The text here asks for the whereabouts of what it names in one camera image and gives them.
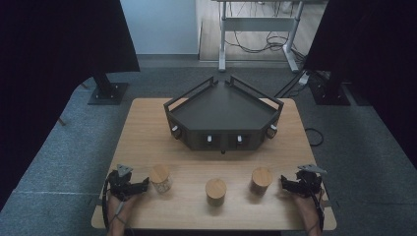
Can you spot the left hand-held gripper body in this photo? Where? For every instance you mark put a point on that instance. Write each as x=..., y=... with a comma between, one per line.
x=119, y=185

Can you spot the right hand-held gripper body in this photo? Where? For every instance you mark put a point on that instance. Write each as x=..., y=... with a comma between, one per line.
x=308, y=183

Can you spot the glass jar of pale beans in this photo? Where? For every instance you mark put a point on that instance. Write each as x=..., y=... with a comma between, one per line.
x=160, y=173

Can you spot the glass jar of green beans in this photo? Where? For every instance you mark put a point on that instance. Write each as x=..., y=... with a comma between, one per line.
x=215, y=188

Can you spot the black corner shelf rack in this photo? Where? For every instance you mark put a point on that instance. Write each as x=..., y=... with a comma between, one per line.
x=226, y=105

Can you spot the person's right hand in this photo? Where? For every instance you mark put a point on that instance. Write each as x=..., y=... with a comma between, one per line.
x=306, y=205

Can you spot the person's left hand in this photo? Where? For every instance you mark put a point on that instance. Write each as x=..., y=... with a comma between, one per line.
x=123, y=206

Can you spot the glass jar of brown contents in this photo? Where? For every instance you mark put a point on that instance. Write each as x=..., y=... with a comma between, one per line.
x=261, y=177

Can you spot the brown stand leg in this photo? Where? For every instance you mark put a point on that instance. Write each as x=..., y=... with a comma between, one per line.
x=61, y=122
x=84, y=86

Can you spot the black stand base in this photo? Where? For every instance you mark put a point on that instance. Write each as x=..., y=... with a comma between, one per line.
x=329, y=95
x=108, y=93

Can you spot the white power strip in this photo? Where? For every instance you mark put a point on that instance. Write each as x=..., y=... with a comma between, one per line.
x=304, y=79

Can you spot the black curtain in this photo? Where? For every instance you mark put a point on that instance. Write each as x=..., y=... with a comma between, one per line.
x=377, y=49
x=49, y=65

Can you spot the white desk frame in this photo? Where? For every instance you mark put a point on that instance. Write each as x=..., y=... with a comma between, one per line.
x=259, y=23

